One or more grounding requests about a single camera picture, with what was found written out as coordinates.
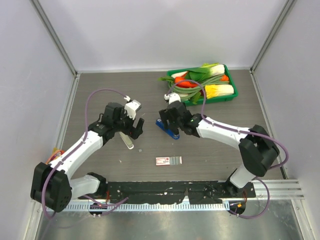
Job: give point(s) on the white toy radish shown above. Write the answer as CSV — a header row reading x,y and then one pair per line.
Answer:
x,y
179,74

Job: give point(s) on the red white staple box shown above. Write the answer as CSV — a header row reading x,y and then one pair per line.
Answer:
x,y
168,161

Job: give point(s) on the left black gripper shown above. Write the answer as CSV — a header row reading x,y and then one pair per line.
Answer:
x,y
134,132

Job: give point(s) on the orange toy carrot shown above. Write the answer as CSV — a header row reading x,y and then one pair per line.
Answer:
x,y
184,83

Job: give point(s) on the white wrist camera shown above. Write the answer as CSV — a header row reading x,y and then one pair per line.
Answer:
x,y
172,97
131,107

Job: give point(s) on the yellow white toy cabbage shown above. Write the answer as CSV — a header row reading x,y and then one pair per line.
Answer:
x,y
218,90

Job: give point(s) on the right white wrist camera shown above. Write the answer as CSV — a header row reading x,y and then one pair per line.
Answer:
x,y
172,97

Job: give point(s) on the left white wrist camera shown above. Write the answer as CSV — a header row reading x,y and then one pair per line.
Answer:
x,y
131,107

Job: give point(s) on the green toy long beans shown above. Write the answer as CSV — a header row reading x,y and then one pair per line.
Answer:
x,y
194,94

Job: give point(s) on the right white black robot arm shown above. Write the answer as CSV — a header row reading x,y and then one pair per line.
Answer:
x,y
257,149

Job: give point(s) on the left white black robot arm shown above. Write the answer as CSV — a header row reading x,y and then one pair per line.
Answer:
x,y
52,183

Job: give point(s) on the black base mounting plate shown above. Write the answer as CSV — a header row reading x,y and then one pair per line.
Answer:
x,y
173,192

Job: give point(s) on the colourful snack packet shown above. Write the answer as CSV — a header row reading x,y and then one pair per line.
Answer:
x,y
56,153

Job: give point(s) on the green plastic tray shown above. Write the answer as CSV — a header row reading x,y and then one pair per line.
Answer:
x,y
202,99

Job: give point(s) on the white green toy bok choy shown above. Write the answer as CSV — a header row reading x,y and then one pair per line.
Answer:
x,y
206,71

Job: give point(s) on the white beige stapler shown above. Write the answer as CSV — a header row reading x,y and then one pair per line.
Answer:
x,y
127,140

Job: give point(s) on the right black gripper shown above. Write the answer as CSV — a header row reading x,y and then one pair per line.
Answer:
x,y
165,115

